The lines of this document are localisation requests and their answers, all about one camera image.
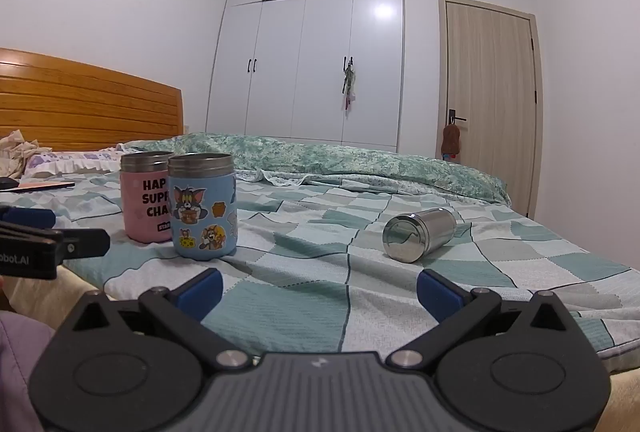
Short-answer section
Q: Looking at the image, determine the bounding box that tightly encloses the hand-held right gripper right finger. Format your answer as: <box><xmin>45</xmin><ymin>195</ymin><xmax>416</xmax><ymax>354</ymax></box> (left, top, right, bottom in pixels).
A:
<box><xmin>389</xmin><ymin>268</ymin><xmax>587</xmax><ymax>370</ymax></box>

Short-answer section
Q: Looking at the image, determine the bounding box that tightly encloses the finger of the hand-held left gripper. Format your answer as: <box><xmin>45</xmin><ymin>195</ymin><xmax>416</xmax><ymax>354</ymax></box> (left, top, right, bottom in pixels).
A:
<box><xmin>0</xmin><ymin>221</ymin><xmax>111</xmax><ymax>259</ymax></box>
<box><xmin>0</xmin><ymin>206</ymin><xmax>56</xmax><ymax>229</ymax></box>

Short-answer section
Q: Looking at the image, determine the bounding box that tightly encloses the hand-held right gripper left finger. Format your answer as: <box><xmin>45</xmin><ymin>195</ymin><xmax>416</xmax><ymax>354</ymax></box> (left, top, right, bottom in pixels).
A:
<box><xmin>59</xmin><ymin>268</ymin><xmax>255</xmax><ymax>370</ymax></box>

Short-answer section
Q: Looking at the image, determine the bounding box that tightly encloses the plain stainless steel cup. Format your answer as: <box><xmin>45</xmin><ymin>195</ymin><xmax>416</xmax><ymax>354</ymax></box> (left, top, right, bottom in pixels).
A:
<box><xmin>382</xmin><ymin>207</ymin><xmax>458</xmax><ymax>264</ymax></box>

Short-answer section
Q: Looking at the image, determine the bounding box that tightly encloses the pink lettered cup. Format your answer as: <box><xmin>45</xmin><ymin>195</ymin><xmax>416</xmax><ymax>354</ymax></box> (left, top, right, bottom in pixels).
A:
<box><xmin>119</xmin><ymin>151</ymin><xmax>174</xmax><ymax>243</ymax></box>

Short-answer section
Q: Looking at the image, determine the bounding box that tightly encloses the blue cartoon sticker cup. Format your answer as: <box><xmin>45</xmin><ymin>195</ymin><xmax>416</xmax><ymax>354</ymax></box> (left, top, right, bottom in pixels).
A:
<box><xmin>166</xmin><ymin>153</ymin><xmax>239</xmax><ymax>259</ymax></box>

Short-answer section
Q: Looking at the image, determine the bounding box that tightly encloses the flat black pink phone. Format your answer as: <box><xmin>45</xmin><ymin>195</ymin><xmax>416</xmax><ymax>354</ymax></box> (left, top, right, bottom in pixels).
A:
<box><xmin>9</xmin><ymin>181</ymin><xmax>76</xmax><ymax>194</ymax></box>

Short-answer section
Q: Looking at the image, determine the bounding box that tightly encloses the beige mattress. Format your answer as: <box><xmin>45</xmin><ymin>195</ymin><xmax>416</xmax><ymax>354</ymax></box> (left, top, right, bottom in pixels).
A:
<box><xmin>0</xmin><ymin>262</ymin><xmax>118</xmax><ymax>329</ymax></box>

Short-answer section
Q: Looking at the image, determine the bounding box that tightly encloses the beige crumpled cloth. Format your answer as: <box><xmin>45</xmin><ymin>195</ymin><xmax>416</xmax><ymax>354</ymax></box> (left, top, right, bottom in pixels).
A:
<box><xmin>0</xmin><ymin>129</ymin><xmax>54</xmax><ymax>179</ymax></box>

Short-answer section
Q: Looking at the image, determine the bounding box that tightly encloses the purple print frilled pillow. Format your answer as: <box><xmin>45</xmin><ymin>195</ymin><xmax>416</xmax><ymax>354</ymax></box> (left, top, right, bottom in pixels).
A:
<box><xmin>24</xmin><ymin>150</ymin><xmax>132</xmax><ymax>179</ymax></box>

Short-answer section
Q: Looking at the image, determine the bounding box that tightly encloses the person's purple clothing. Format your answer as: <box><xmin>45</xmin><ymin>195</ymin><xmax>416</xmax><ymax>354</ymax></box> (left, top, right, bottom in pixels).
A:
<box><xmin>0</xmin><ymin>311</ymin><xmax>57</xmax><ymax>432</ymax></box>

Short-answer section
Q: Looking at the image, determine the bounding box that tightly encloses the checkered teal bedsheet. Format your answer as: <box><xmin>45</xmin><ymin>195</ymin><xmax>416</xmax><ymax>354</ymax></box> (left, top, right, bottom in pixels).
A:
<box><xmin>0</xmin><ymin>171</ymin><xmax>640</xmax><ymax>360</ymax></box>

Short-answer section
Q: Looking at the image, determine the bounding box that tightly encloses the wooden headboard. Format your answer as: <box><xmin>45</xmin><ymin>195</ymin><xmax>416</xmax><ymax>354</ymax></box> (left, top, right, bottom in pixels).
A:
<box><xmin>0</xmin><ymin>48</ymin><xmax>185</xmax><ymax>153</ymax></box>

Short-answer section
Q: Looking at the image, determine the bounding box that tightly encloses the brown hanging plush toy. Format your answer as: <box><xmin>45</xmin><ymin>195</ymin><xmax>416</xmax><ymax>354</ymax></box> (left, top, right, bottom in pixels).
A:
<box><xmin>440</xmin><ymin>124</ymin><xmax>462</xmax><ymax>161</ymax></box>

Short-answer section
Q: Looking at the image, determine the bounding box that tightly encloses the green floral quilt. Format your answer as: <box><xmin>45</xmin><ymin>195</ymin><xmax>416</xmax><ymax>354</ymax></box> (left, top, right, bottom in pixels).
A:
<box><xmin>124</xmin><ymin>132</ymin><xmax>512</xmax><ymax>205</ymax></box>

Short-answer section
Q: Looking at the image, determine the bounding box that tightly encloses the light wooden door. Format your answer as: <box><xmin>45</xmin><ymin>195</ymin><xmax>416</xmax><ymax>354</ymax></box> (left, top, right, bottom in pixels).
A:
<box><xmin>438</xmin><ymin>0</ymin><xmax>544</xmax><ymax>221</ymax></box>

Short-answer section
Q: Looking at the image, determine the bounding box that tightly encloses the hanging green pink trinket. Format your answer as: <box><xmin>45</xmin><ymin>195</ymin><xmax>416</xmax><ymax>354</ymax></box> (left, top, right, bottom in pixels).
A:
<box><xmin>342</xmin><ymin>66</ymin><xmax>359</xmax><ymax>111</ymax></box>

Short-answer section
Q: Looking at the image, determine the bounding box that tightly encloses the white wardrobe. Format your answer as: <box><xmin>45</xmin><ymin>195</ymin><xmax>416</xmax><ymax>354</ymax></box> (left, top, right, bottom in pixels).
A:
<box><xmin>205</xmin><ymin>0</ymin><xmax>405</xmax><ymax>153</ymax></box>

